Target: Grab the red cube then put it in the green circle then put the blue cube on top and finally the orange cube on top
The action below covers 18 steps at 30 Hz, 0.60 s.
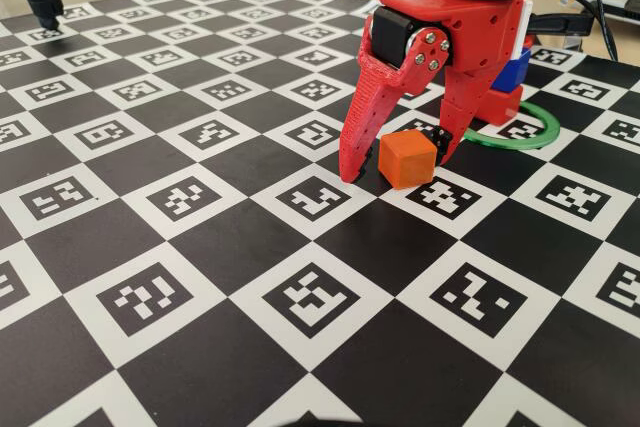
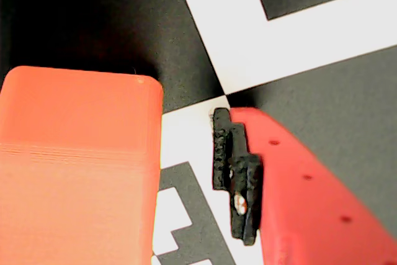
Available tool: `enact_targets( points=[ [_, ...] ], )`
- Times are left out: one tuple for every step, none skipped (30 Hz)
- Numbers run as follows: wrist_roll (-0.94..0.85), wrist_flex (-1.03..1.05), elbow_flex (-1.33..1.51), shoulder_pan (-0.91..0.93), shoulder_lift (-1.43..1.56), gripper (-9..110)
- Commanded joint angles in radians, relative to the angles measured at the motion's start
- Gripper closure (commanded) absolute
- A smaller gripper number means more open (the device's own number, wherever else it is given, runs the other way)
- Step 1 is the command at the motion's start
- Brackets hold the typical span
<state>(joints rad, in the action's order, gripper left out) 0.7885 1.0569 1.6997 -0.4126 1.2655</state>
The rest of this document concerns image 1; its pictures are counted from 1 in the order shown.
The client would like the green ring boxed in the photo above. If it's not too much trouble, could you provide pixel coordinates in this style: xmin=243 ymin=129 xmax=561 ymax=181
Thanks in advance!
xmin=462 ymin=101 xmax=561 ymax=151

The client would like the orange cube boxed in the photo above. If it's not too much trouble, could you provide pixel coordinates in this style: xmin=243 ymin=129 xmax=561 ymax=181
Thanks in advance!
xmin=377 ymin=128 xmax=438 ymax=190

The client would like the black table clamp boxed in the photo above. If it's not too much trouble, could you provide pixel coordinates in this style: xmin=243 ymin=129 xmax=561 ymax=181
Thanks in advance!
xmin=529 ymin=13 xmax=596 ymax=39

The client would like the blue cube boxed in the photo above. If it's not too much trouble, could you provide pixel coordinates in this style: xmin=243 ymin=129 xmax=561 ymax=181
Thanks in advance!
xmin=489 ymin=46 xmax=532 ymax=94

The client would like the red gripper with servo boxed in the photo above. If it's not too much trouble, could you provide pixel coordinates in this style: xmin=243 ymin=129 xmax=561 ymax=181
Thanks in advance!
xmin=338 ymin=0 xmax=530 ymax=184

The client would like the red cube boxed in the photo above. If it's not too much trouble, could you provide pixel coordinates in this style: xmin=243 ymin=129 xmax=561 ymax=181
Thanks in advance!
xmin=474 ymin=84 xmax=524 ymax=127

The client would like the black white marker checkerboard mat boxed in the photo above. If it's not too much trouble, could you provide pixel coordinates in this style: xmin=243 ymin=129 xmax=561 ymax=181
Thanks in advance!
xmin=0 ymin=0 xmax=640 ymax=427

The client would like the thick black cable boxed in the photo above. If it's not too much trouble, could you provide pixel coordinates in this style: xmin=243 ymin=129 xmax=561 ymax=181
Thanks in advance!
xmin=534 ymin=0 xmax=620 ymax=61

